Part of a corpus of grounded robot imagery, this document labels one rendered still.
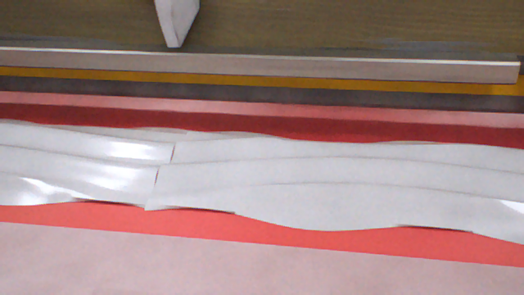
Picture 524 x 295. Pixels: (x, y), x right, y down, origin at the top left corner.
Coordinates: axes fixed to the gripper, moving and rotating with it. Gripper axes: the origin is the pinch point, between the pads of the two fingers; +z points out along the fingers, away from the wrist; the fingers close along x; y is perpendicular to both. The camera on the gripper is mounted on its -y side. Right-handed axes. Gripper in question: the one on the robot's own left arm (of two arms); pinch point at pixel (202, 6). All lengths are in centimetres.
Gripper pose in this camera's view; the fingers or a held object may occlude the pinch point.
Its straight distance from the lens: 30.0
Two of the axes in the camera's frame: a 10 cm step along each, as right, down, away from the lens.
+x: -1.8, 4.7, -8.7
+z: 0.3, 8.8, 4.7
